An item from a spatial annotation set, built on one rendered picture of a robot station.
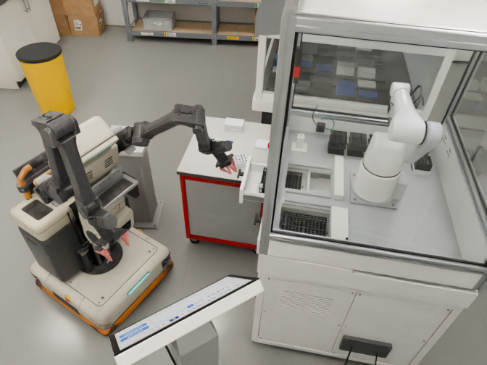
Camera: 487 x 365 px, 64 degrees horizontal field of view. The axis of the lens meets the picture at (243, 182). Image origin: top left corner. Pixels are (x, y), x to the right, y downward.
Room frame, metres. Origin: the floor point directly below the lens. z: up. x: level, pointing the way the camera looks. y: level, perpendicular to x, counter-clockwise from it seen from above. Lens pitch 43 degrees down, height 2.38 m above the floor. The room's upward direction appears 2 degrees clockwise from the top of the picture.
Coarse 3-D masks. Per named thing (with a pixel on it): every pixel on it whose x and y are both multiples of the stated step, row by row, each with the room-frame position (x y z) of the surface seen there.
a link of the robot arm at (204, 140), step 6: (204, 120) 1.39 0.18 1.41; (198, 126) 1.32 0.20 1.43; (204, 126) 1.37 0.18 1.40; (198, 132) 1.33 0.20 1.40; (204, 132) 1.41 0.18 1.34; (198, 138) 1.46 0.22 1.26; (204, 138) 1.46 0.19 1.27; (198, 144) 1.51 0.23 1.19; (204, 144) 1.50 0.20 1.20; (204, 150) 1.54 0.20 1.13
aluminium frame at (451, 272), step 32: (288, 0) 1.17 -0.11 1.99; (288, 32) 1.05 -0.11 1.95; (320, 32) 1.04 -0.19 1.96; (352, 32) 1.02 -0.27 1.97; (384, 32) 1.01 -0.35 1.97; (416, 32) 1.00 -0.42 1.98; (448, 32) 0.99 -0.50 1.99; (480, 32) 1.00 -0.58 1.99; (288, 64) 1.05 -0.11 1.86; (288, 96) 1.06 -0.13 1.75; (288, 256) 1.03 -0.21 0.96; (320, 256) 1.01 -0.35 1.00; (352, 256) 0.99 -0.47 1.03; (384, 256) 0.98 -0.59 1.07; (416, 256) 0.96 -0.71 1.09; (480, 288) 0.91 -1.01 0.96
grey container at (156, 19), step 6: (150, 12) 5.63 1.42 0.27; (156, 12) 5.63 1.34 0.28; (162, 12) 5.63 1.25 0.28; (168, 12) 5.63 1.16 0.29; (174, 12) 5.58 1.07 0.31; (144, 18) 5.36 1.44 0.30; (150, 18) 5.35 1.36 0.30; (156, 18) 5.35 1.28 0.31; (162, 18) 5.63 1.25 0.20; (168, 18) 5.63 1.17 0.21; (174, 18) 5.58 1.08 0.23; (144, 24) 5.36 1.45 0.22; (150, 24) 5.35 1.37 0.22; (156, 24) 5.35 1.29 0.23; (162, 24) 5.35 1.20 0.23; (168, 24) 5.34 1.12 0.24; (174, 24) 5.53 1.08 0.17; (168, 30) 5.36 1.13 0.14
